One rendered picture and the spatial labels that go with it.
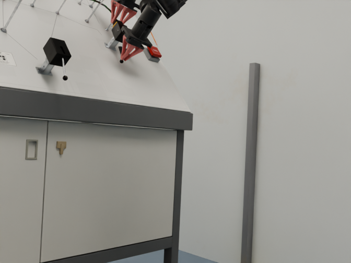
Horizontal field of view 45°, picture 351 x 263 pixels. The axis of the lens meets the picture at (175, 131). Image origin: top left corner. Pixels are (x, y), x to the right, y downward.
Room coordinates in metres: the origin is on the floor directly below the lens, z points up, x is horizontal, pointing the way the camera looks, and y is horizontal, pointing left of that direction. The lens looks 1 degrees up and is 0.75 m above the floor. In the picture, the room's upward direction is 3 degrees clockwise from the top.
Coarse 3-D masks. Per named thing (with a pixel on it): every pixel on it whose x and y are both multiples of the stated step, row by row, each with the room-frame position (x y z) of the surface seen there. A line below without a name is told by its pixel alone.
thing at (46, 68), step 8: (48, 40) 1.12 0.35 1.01; (56, 40) 1.13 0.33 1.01; (48, 48) 1.12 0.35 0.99; (56, 48) 1.10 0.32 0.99; (64, 48) 1.13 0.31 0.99; (48, 56) 1.12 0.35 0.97; (56, 56) 1.10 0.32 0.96; (64, 56) 1.11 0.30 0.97; (48, 64) 1.14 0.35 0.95; (56, 64) 1.12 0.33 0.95; (64, 64) 1.14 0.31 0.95; (40, 72) 1.16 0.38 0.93; (48, 72) 1.17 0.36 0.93; (64, 72) 1.10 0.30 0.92
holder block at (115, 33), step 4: (116, 24) 1.46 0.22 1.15; (120, 24) 1.46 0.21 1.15; (112, 28) 1.47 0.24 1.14; (116, 28) 1.45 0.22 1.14; (120, 28) 1.44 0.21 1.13; (112, 32) 1.47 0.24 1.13; (116, 32) 1.45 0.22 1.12; (120, 32) 1.43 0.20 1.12; (124, 32) 1.44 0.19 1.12; (116, 36) 1.44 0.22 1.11; (120, 36) 1.44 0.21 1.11; (116, 40) 1.45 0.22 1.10; (120, 40) 1.45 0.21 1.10
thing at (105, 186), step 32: (64, 128) 1.21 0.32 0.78; (96, 128) 1.29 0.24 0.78; (128, 128) 1.39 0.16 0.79; (64, 160) 1.21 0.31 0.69; (96, 160) 1.30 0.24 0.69; (128, 160) 1.40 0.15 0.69; (160, 160) 1.52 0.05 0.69; (64, 192) 1.22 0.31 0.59; (96, 192) 1.30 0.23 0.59; (128, 192) 1.41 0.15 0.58; (160, 192) 1.52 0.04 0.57; (64, 224) 1.22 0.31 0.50; (96, 224) 1.31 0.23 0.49; (128, 224) 1.41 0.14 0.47; (160, 224) 1.53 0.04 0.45; (64, 256) 1.23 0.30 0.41
